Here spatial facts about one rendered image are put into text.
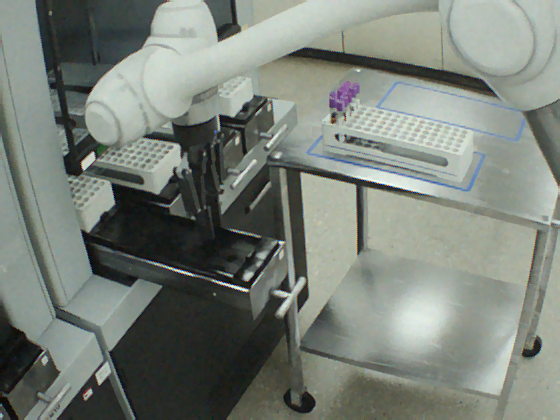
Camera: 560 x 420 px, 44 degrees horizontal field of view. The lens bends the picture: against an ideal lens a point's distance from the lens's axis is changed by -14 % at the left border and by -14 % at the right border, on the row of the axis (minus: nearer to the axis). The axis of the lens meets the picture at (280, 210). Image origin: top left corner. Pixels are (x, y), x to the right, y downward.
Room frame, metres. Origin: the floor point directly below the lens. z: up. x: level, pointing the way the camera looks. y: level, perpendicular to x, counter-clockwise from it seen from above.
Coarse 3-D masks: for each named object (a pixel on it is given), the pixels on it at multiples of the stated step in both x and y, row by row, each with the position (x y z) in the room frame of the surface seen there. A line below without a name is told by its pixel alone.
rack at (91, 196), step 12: (72, 180) 1.23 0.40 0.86; (84, 180) 1.22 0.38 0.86; (96, 180) 1.22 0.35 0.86; (72, 192) 1.19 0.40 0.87; (84, 192) 1.19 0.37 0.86; (96, 192) 1.18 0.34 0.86; (108, 192) 1.19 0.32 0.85; (84, 204) 1.14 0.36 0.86; (96, 204) 1.15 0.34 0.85; (108, 204) 1.18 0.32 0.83; (84, 216) 1.12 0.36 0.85; (96, 216) 1.15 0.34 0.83; (84, 228) 1.12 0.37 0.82
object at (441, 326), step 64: (320, 128) 1.40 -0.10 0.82; (512, 128) 1.35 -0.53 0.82; (448, 192) 1.13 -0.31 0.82; (512, 192) 1.11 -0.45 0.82; (384, 256) 1.61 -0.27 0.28; (320, 320) 1.39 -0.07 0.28; (384, 320) 1.36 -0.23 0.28; (448, 320) 1.33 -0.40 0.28; (512, 320) 1.28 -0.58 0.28; (448, 384) 1.10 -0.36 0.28; (512, 384) 1.01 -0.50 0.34
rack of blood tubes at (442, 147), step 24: (336, 120) 1.32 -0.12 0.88; (360, 120) 1.31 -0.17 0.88; (384, 120) 1.31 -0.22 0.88; (408, 120) 1.30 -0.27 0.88; (336, 144) 1.29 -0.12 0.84; (360, 144) 1.30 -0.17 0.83; (384, 144) 1.28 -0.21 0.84; (408, 144) 1.22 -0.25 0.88; (432, 144) 1.21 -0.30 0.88; (456, 144) 1.20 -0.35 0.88; (408, 168) 1.22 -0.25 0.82; (432, 168) 1.19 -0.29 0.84; (456, 168) 1.16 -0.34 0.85
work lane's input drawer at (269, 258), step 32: (96, 224) 1.14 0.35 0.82; (128, 224) 1.15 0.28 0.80; (160, 224) 1.14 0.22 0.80; (192, 224) 1.12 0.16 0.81; (96, 256) 1.09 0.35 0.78; (128, 256) 1.05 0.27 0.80; (160, 256) 1.03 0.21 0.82; (192, 256) 1.04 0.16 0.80; (224, 256) 1.03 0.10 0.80; (256, 256) 1.01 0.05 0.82; (192, 288) 0.99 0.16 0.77; (224, 288) 0.96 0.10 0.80; (256, 288) 0.95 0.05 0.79
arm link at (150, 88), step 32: (320, 0) 0.93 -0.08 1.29; (352, 0) 0.92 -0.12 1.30; (384, 0) 0.91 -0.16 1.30; (416, 0) 0.89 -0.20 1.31; (256, 32) 0.91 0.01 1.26; (288, 32) 0.90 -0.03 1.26; (320, 32) 0.91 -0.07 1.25; (128, 64) 0.94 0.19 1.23; (160, 64) 0.92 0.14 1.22; (192, 64) 0.90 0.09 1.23; (224, 64) 0.89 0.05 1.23; (256, 64) 0.90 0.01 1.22; (96, 96) 0.90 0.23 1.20; (128, 96) 0.89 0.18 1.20; (160, 96) 0.90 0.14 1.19; (192, 96) 0.91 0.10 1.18; (96, 128) 0.89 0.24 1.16; (128, 128) 0.87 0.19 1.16
